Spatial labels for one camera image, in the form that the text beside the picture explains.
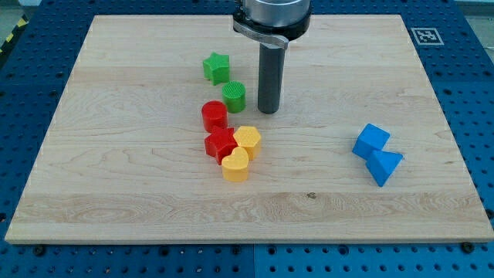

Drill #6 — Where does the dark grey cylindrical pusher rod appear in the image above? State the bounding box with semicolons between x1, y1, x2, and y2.
257;43;285;114

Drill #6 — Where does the green star block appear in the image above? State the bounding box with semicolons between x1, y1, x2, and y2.
202;52;230;86

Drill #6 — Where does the red star block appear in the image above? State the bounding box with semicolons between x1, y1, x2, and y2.
205;126;238;165

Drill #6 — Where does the green cylinder block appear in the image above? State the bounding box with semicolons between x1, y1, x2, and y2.
222;81;245;114

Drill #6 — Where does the red cylinder block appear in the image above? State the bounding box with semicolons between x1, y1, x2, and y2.
201;100;228;133

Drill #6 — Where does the yellow hexagon block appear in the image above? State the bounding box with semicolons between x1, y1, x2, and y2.
233;126;262;161

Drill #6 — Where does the yellow heart block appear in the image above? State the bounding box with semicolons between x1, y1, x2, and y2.
222;147;249;182

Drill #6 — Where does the blue cube block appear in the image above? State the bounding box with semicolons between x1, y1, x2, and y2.
352;124;391;160

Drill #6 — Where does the light wooden board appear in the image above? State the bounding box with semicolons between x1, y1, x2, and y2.
5;15;493;244

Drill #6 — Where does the blue triangular block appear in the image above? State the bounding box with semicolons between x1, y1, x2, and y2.
366;151;404;187

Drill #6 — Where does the white fiducial marker tag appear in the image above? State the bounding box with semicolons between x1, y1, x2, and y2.
411;27;444;46

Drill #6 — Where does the yellow black hazard tape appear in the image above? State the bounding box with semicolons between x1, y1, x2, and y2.
1;14;29;58

